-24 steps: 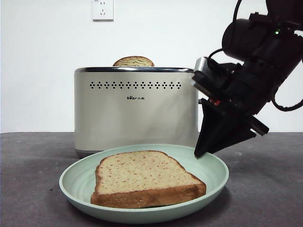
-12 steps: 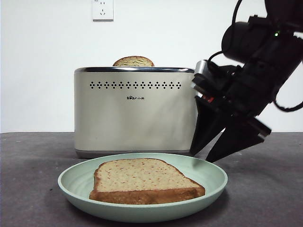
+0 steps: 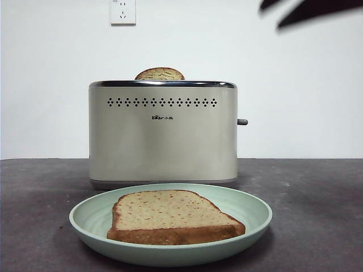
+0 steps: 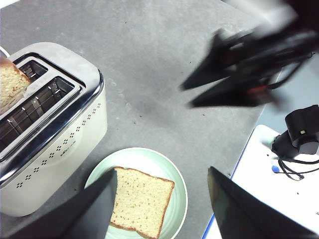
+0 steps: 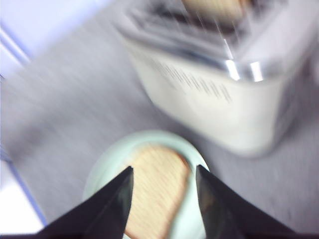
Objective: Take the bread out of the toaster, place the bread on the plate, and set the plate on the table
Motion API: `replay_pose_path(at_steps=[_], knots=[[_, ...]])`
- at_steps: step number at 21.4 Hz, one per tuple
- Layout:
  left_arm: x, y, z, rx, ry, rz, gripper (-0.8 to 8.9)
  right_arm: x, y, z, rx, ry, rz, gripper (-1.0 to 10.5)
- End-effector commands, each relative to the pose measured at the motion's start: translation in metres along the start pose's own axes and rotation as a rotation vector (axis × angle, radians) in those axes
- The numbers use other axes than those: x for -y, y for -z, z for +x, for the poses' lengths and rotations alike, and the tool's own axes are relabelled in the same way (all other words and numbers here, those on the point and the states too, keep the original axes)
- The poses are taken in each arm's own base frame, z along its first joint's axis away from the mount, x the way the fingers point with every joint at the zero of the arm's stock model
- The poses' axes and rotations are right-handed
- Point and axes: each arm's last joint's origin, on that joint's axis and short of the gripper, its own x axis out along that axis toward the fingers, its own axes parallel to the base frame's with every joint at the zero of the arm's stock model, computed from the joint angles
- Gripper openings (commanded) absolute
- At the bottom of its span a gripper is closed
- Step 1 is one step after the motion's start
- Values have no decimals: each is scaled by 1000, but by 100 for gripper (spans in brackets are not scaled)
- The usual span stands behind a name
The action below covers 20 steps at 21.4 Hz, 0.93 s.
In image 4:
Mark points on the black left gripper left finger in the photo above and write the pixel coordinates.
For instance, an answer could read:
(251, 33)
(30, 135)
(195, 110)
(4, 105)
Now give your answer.
(84, 214)

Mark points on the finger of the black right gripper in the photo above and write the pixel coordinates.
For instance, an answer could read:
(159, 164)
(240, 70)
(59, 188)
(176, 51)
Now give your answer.
(211, 64)
(224, 98)

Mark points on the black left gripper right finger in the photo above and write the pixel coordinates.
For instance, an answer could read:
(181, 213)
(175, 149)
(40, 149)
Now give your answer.
(239, 214)

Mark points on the square toast bread slice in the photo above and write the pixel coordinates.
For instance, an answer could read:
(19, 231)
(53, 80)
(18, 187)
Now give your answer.
(142, 199)

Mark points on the pale green round plate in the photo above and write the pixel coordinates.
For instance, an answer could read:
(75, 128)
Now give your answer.
(154, 161)

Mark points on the cream toaster with chrome top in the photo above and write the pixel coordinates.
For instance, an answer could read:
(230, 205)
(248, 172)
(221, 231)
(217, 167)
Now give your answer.
(62, 174)

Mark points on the round-topped bread slice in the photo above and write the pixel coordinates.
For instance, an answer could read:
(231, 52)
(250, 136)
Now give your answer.
(11, 84)

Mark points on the white board with blue edge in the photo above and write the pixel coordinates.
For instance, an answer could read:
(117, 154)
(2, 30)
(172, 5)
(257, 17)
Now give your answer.
(261, 189)

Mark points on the black camera on stand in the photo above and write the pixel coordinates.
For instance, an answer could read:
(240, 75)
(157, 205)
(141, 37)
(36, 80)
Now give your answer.
(299, 132)

